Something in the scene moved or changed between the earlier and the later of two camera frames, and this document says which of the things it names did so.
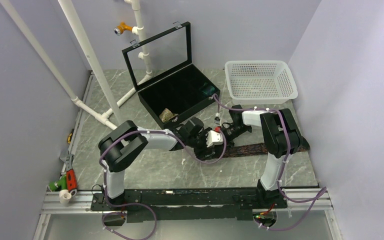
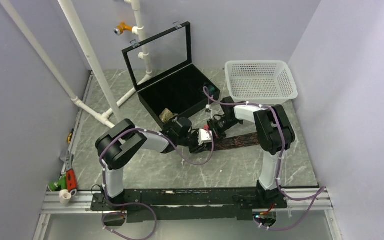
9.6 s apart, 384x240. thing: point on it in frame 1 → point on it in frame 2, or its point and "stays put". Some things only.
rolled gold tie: x=166 y=115 stays put
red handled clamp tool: x=71 y=181 stays put
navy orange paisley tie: x=260 y=149 → x=234 y=142
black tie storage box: x=161 y=69 stays put
